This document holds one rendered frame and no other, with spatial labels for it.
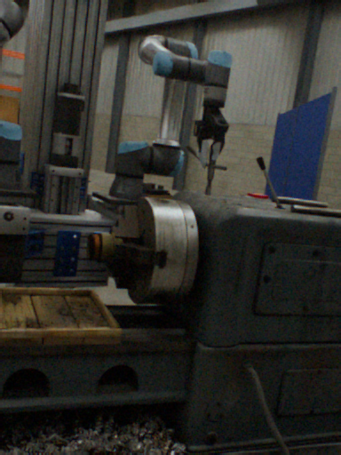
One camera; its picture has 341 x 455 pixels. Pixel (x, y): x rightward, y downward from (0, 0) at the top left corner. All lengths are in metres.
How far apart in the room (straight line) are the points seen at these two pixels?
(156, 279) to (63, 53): 1.10
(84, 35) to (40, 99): 0.31
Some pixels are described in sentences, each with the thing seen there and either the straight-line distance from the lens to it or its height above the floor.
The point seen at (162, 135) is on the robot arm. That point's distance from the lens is 2.13.
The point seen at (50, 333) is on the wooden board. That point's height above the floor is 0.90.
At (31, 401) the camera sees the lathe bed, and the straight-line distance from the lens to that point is 1.44.
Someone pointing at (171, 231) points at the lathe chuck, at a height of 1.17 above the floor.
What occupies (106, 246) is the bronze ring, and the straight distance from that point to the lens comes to 1.45.
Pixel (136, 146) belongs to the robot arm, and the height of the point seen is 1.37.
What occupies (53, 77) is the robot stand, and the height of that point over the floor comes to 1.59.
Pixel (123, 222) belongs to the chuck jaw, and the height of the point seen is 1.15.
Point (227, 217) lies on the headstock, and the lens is 1.38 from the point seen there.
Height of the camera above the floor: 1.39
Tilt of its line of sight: 9 degrees down
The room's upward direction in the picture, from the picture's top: 8 degrees clockwise
